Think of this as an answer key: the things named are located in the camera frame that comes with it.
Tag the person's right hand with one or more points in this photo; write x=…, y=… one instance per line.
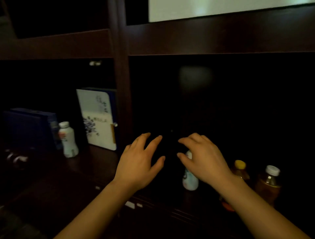
x=209, y=162

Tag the person's left hand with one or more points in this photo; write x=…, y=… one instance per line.
x=134, y=167

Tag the person's right middle finger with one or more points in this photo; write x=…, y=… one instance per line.
x=198, y=137

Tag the person's left middle finger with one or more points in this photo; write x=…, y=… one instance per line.
x=142, y=140

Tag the person's right thumb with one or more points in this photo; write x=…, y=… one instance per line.
x=185, y=161

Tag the person's left thumb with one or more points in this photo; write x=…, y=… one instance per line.
x=157, y=166

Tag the person's left forearm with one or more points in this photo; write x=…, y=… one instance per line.
x=98, y=211

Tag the person's right forearm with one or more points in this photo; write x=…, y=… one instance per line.
x=251, y=209

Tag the white pastel label drink bottle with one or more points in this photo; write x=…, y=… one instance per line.
x=190, y=182

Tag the small white label sticker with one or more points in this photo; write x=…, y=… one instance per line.
x=129, y=204

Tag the white floral gift box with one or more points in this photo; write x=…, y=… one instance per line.
x=98, y=120

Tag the yellow cap tea bottle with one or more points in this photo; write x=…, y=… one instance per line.
x=240, y=170

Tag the white plastic drink bottle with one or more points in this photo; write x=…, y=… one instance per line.
x=69, y=142

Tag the white cap tea bottle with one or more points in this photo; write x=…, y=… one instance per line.
x=268, y=187

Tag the dark wooden shelf cabinet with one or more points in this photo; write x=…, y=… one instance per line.
x=196, y=37

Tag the white board panel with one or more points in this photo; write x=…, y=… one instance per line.
x=209, y=8

